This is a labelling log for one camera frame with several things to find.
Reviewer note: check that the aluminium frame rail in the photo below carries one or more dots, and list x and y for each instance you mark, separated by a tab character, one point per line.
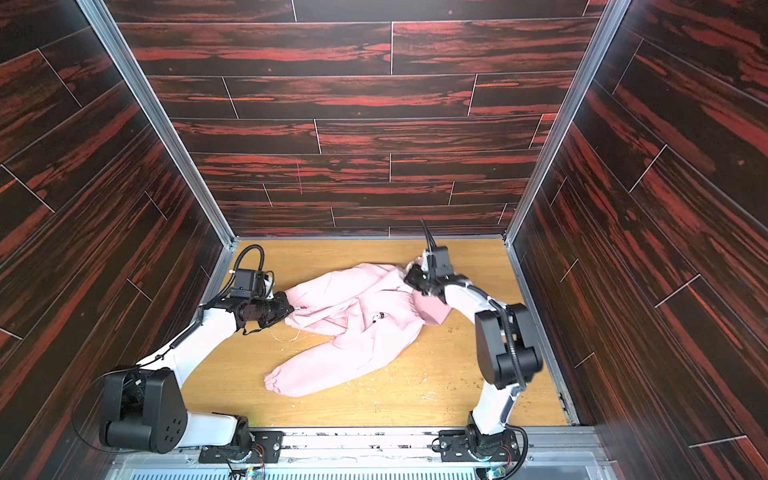
607	26
106	29

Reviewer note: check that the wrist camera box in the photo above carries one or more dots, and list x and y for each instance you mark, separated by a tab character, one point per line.
252	284
437	264

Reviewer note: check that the pink zip-up jacket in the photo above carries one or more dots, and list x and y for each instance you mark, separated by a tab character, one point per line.
369	313

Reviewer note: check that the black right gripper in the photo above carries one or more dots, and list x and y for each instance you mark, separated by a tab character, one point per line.
421	279

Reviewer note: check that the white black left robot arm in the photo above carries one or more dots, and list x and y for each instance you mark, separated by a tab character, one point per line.
142	406

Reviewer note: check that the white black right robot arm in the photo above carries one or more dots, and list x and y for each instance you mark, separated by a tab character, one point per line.
508	355

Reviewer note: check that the aluminium frame rail left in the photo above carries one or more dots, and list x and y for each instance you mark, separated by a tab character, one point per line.
106	29

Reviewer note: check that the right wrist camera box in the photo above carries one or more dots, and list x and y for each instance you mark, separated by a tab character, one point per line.
437	264

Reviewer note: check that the aluminium frame rail right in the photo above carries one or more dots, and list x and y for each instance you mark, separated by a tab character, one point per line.
607	26

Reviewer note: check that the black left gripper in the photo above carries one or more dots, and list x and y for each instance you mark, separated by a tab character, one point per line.
277	308

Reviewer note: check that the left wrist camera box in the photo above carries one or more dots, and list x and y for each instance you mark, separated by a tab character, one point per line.
252	284

